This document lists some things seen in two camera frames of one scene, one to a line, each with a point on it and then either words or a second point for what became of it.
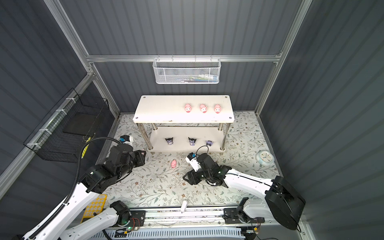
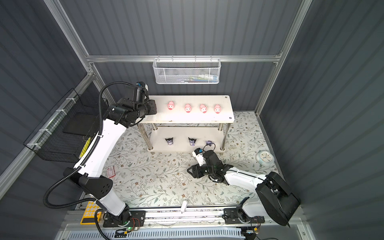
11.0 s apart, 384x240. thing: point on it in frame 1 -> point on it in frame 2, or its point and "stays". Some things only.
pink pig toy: [217, 108] stays
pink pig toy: [173, 163] -> [171, 105]
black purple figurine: [192, 141] stays
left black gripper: [140, 158] -> [152, 103]
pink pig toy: [188, 108] stays
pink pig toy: [203, 108] stays
